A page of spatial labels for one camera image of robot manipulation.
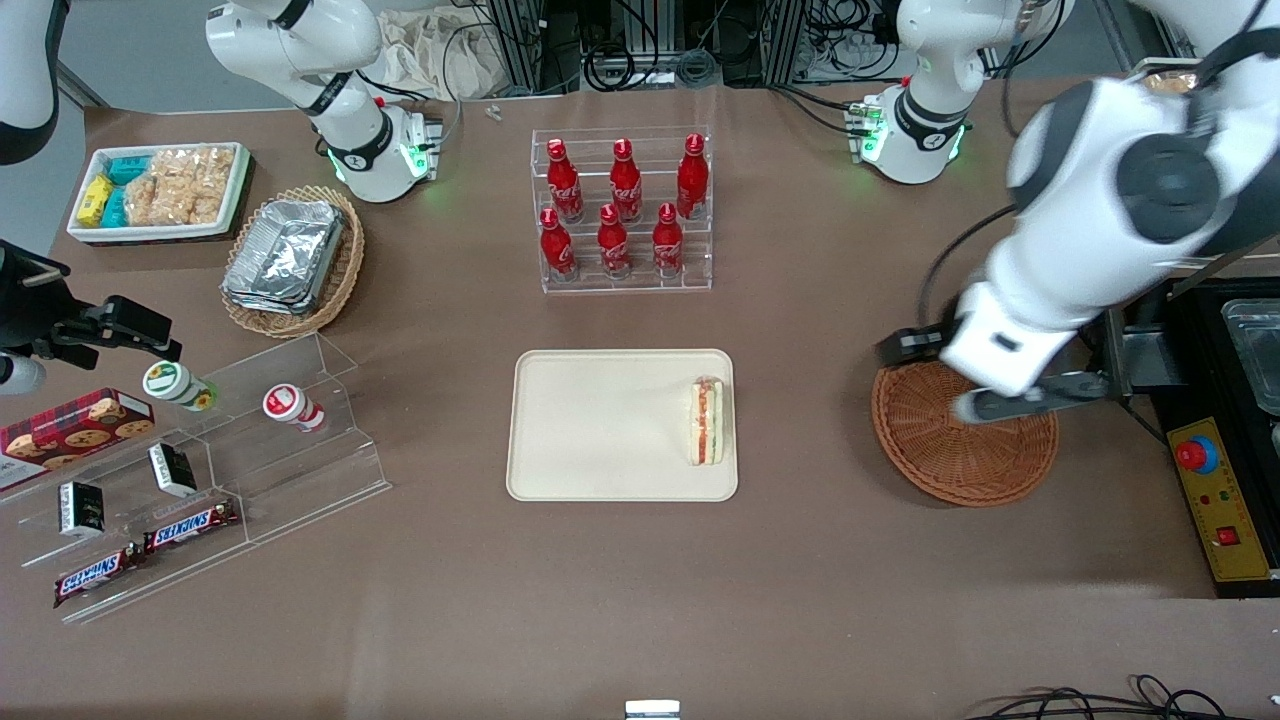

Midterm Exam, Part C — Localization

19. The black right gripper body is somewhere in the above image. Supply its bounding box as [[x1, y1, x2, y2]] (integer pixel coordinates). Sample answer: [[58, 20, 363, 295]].
[[0, 240, 76, 353]]

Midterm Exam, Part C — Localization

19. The triangle sandwich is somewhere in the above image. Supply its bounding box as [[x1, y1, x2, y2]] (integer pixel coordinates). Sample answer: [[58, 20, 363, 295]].
[[688, 376, 727, 468]]

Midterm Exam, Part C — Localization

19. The brown wicker round basket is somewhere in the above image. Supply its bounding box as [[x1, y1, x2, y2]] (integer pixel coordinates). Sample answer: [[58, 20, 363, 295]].
[[871, 360, 1060, 508]]

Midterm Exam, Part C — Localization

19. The light wicker oval basket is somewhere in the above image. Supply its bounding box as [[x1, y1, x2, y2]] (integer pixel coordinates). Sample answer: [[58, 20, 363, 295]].
[[220, 185, 366, 340]]

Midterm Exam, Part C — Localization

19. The cream plastic serving tray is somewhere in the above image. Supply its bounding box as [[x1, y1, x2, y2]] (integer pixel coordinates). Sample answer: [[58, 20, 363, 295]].
[[506, 349, 739, 503]]

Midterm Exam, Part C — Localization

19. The green sunflower yogurt cup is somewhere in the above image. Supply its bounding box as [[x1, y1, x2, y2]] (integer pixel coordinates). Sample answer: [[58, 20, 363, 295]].
[[142, 360, 219, 413]]

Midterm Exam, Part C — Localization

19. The red plaid cookie box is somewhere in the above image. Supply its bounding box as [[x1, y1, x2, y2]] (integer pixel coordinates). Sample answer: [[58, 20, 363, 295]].
[[0, 388, 156, 491]]

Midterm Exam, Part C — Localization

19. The yellow snack packet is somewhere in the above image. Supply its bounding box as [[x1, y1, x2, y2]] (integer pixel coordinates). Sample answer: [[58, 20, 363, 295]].
[[77, 175, 116, 229]]

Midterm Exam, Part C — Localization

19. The aluminium foil container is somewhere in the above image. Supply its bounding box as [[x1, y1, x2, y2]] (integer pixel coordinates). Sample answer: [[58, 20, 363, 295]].
[[228, 199, 347, 301], [222, 262, 319, 316]]

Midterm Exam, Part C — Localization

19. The black side appliance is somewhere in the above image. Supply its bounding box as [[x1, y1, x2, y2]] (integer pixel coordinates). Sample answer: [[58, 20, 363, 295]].
[[1150, 278, 1280, 599]]

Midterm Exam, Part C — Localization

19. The clear bag of rice crackers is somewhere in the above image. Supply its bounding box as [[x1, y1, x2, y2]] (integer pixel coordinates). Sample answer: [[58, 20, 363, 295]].
[[125, 146, 236, 227]]

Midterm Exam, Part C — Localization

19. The small black white carton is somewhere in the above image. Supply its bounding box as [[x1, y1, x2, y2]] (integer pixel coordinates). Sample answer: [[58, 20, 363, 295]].
[[58, 481, 107, 538], [148, 442, 199, 498]]

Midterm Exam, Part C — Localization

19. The white rectangular snack bin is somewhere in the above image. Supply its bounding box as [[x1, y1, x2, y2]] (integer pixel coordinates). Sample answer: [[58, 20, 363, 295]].
[[66, 142, 253, 245]]

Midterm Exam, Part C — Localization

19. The clear glass dish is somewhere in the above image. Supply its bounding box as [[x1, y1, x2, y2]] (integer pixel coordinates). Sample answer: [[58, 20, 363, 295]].
[[1222, 300, 1280, 416]]

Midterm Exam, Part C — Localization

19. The yellow emergency stop control box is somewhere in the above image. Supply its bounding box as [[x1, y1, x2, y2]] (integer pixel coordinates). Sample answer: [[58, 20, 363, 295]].
[[1167, 417, 1276, 583]]

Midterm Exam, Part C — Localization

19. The red lidded yogurt cup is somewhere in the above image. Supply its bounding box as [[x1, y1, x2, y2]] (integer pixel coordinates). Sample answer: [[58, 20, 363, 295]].
[[262, 384, 328, 434]]

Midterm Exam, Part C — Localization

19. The clear acrylic stepped display shelf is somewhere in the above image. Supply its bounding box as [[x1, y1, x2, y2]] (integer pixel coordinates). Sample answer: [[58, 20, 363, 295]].
[[0, 333, 393, 626]]

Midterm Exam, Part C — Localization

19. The Snickers chocolate bar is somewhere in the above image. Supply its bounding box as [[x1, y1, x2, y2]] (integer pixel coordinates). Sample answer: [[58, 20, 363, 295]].
[[54, 545, 146, 609], [143, 500, 241, 554]]

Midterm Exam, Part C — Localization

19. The clear acrylic bottle rack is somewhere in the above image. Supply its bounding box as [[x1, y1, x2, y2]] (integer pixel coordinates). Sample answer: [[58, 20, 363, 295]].
[[530, 127, 714, 295]]

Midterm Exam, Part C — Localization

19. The red Coca-Cola bottle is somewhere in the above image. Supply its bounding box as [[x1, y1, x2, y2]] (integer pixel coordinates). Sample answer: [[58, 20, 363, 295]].
[[546, 138, 585, 223], [652, 203, 685, 278], [597, 204, 632, 279], [609, 139, 644, 223], [676, 133, 710, 220], [540, 207, 576, 281]]

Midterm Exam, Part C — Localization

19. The beige crumpled cloth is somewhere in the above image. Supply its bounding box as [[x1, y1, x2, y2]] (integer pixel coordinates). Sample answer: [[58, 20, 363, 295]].
[[375, 10, 511, 101]]

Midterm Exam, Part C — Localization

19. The grey metal bracket stand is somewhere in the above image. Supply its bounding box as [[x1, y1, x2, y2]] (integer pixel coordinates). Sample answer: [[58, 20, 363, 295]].
[[1105, 300, 1171, 421]]

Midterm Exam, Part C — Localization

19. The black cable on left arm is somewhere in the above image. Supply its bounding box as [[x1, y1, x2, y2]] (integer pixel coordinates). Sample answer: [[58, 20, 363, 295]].
[[918, 205, 1016, 331]]

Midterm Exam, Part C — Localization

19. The black floor cable bundle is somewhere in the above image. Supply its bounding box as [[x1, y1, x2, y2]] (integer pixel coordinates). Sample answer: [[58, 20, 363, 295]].
[[965, 675, 1280, 720]]

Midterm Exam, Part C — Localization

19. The coiled black cable bundle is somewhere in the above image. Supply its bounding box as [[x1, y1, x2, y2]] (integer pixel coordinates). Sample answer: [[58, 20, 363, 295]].
[[585, 35, 721, 93]]

